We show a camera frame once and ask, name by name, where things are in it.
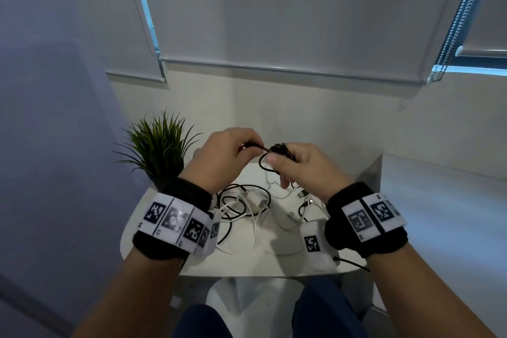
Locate person's right hand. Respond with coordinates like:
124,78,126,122
265,142,353,204

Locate person's right leg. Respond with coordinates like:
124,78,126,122
292,276,369,338

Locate person's right forearm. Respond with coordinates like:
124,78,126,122
366,245,498,338

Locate person's leg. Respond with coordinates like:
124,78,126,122
172,304,234,338
292,276,369,338

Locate green plant in black pot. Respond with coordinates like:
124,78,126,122
112,110,203,192

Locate person's left forearm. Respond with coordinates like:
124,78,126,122
73,248,189,338

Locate metal bead chain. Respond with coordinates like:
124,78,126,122
429,0,496,83

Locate pile of cables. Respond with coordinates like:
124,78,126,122
213,169,330,257

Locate thin black camera cord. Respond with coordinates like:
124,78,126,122
333,256,371,273

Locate black wristband with marker tags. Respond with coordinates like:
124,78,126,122
324,182,409,259
133,178,221,261

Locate black usb cable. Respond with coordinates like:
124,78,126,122
243,143,298,176

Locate white charger adapter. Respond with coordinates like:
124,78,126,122
243,191,271,215

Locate person's left leg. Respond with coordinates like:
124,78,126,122
172,304,234,338

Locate person's left hand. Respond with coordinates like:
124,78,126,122
180,127,265,196

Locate wide white roller blind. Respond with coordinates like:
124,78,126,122
126,0,486,85

